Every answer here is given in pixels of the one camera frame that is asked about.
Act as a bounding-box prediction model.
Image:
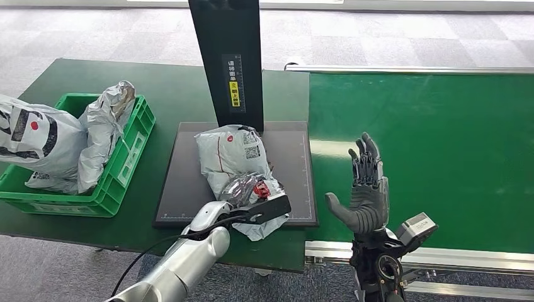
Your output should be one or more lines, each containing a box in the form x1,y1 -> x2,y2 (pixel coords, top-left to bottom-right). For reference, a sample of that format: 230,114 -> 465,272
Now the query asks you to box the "green conveyor belt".
307,71 -> 534,254

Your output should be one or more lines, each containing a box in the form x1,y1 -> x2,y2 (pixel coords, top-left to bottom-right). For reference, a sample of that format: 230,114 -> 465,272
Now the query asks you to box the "green plastic crate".
0,93 -> 156,218

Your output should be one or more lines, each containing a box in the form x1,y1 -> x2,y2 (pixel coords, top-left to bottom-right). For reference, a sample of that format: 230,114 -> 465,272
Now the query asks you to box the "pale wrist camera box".
238,193 -> 292,227
395,212 -> 439,256

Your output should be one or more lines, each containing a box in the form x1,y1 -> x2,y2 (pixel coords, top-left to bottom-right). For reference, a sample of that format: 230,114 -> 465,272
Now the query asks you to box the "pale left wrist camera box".
238,193 -> 292,227

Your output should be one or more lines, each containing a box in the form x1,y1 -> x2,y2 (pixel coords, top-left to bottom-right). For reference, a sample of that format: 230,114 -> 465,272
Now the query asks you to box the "crumpled silver package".
77,81 -> 137,194

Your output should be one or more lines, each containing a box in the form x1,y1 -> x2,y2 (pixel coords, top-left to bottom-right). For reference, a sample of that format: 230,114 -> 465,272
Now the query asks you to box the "white package with red stripe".
195,124 -> 291,242

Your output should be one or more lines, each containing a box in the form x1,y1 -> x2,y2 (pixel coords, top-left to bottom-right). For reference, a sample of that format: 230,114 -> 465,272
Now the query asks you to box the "wide aluminium conveyor frame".
304,240 -> 534,300

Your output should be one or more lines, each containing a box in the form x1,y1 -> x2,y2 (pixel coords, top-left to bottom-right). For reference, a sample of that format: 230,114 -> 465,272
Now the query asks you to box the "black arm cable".
109,215 -> 247,299

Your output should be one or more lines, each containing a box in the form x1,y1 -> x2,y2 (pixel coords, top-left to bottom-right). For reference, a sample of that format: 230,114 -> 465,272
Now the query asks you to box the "dark green table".
0,58 -> 312,274

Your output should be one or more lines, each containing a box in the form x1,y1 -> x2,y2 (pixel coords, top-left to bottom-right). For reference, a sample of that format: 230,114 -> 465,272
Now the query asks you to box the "thin aluminium conveyor rail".
285,63 -> 534,75

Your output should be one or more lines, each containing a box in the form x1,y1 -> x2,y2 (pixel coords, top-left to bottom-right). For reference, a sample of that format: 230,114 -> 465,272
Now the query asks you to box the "white package with black print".
0,94 -> 88,195

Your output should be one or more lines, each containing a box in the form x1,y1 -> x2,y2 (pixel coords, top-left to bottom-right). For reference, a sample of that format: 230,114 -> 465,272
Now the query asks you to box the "black yellow label sticker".
221,53 -> 247,114

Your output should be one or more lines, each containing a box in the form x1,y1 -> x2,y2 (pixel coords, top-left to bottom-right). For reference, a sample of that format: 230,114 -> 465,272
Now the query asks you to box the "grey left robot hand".
219,174 -> 273,210

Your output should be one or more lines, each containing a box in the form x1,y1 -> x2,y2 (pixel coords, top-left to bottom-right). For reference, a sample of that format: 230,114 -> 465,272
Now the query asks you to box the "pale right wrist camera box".
395,212 -> 439,256

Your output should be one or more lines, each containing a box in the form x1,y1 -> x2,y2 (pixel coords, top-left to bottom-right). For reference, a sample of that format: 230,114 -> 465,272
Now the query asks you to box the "black inbound scanner machine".
152,0 -> 319,229

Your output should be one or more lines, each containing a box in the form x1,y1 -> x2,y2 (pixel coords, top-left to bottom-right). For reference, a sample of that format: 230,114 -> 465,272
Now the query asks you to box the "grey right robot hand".
324,132 -> 390,235

